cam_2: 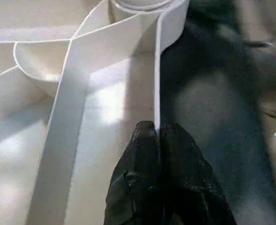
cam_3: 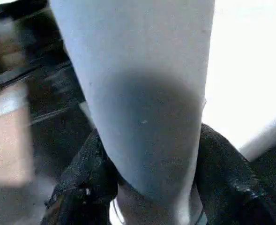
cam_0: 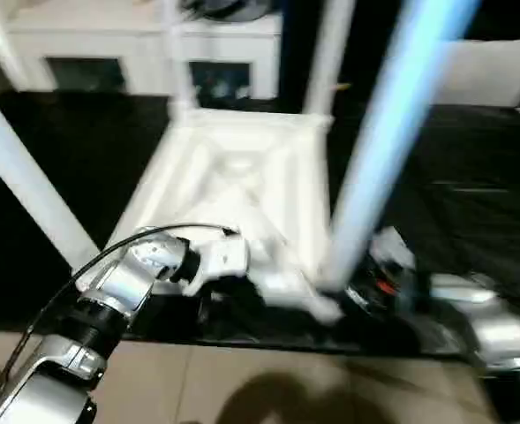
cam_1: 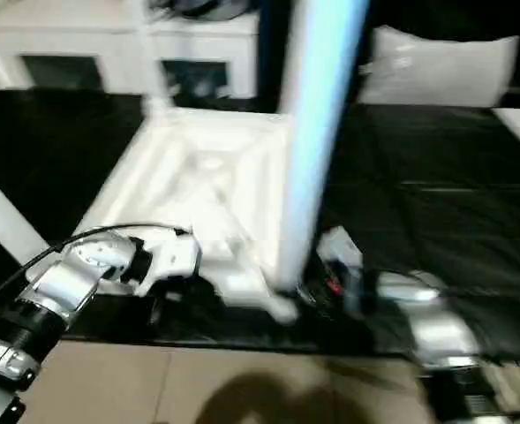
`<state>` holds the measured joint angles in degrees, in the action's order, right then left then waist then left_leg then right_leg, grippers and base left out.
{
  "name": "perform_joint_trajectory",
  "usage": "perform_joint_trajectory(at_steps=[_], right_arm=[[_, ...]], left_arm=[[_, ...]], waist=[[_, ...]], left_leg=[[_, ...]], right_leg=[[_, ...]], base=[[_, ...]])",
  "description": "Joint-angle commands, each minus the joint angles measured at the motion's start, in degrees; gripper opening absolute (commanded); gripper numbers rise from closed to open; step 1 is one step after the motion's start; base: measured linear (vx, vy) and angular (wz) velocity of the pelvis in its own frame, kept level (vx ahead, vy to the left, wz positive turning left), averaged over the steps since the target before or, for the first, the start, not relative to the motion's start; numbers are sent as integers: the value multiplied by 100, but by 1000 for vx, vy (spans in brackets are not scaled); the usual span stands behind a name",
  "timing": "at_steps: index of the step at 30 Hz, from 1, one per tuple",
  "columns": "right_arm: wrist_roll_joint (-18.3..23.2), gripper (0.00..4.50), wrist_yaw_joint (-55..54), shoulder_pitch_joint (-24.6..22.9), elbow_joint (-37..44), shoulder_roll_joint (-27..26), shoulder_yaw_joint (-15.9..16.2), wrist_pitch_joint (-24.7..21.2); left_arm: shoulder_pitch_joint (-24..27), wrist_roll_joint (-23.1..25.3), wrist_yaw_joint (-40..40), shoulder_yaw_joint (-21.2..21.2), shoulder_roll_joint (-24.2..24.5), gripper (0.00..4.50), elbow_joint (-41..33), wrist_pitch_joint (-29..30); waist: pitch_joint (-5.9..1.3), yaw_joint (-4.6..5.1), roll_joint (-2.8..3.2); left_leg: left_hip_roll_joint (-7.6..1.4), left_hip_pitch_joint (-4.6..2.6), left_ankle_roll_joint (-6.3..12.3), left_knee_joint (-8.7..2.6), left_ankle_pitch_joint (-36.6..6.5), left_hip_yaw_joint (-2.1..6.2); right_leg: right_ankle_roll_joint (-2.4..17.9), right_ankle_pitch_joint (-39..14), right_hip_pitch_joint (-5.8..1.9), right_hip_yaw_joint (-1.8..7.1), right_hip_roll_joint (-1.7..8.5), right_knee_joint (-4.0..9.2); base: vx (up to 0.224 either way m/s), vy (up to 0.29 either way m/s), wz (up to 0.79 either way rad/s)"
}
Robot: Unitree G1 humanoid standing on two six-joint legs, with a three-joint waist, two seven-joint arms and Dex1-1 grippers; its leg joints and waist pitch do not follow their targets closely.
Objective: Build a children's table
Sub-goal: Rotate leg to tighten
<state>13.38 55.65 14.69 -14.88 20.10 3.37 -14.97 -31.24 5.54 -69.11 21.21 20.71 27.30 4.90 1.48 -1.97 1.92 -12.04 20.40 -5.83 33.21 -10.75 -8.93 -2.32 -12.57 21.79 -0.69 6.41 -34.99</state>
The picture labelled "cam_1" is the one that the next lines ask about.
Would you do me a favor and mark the black work mat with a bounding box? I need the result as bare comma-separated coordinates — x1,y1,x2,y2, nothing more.
0,87,520,365

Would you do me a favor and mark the light grey pillow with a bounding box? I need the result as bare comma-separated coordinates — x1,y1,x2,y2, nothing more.
357,23,520,109

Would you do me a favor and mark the white glass-door cabinet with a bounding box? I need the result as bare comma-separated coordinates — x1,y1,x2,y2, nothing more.
0,0,262,100

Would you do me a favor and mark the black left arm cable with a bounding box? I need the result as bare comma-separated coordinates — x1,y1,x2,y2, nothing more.
0,223,193,319

